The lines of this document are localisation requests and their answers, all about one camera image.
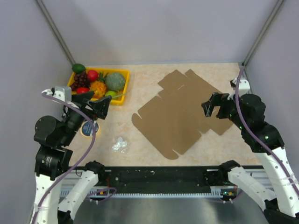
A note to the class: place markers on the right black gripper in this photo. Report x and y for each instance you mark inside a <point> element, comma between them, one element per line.
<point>217,99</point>

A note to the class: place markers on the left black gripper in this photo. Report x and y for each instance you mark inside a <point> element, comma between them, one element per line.
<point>100,107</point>

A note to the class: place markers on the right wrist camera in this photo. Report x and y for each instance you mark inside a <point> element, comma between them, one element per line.
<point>244,87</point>

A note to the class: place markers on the red apple lower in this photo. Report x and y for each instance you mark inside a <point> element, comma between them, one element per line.
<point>81,90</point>

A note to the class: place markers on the grey cable duct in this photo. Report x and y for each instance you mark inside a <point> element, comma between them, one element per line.
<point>214,193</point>

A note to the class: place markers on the crumpled clear plastic wrap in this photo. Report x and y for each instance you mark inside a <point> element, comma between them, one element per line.
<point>121,145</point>

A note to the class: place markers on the yellow plastic tray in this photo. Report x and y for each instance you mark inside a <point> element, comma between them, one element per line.
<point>126,73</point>

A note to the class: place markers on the green melon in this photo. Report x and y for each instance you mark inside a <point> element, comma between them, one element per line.
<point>115,81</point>

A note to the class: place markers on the green avocado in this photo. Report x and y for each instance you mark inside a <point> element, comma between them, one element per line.
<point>78,68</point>

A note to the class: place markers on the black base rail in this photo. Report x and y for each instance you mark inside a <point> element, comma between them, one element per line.
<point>182,179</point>

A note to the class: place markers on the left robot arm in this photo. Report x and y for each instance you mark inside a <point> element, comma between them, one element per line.
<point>52,158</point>

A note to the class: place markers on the brown cardboard box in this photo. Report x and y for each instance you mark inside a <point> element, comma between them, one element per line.
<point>174,120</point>

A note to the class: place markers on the blue tape roll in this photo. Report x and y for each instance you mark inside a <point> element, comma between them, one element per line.
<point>87,130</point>

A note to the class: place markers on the orange pineapple toy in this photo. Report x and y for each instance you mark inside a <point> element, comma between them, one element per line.
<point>99,86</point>

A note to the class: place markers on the green lime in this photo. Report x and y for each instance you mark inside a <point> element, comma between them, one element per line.
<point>112,94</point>

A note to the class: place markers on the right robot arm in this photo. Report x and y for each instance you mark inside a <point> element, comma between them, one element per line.
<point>280,204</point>

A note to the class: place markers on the red apple upper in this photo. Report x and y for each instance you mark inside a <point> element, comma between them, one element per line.
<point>92,75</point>

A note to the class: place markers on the dark red grape bunch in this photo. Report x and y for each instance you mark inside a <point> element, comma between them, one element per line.
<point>81,80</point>

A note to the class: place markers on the red apple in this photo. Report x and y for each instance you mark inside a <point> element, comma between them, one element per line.
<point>92,75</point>
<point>81,90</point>

